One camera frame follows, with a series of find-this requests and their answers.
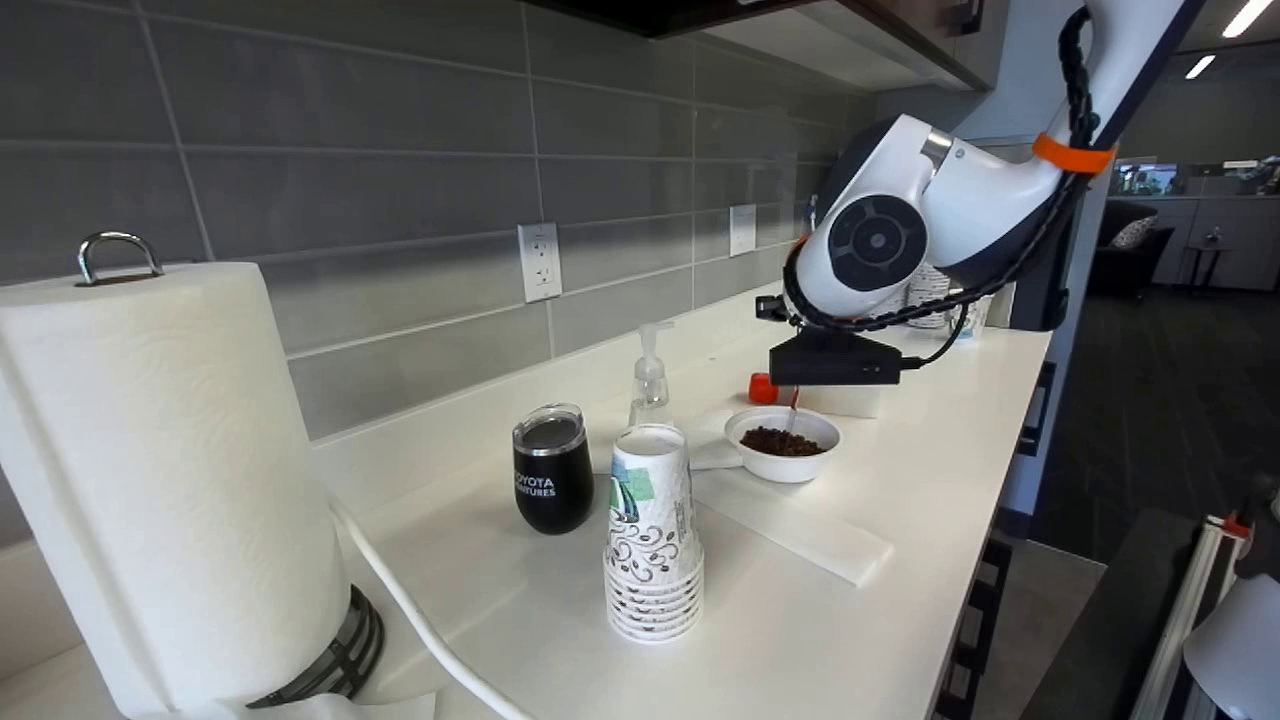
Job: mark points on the white bowl with coffee beans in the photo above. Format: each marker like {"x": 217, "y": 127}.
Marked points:
{"x": 769, "y": 455}

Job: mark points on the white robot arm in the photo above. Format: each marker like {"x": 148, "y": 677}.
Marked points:
{"x": 939, "y": 202}

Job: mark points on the clear glass flask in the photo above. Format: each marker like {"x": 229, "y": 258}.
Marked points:
{"x": 648, "y": 380}

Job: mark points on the red toy piece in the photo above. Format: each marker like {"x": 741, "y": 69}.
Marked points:
{"x": 761, "y": 389}

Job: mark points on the black tumbler cup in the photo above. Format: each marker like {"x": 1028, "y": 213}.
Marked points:
{"x": 550, "y": 466}

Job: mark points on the stack of patterned paper cups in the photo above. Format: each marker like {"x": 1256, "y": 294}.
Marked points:
{"x": 654, "y": 563}

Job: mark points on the white paper towel roll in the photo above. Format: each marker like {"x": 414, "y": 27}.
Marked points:
{"x": 38, "y": 450}

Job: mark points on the metal paper towel holder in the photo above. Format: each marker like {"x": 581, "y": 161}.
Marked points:
{"x": 197, "y": 491}

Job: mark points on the white wall outlet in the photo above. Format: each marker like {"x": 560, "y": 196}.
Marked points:
{"x": 741, "y": 228}
{"x": 537, "y": 261}

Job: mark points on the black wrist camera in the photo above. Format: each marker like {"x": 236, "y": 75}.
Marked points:
{"x": 832, "y": 358}

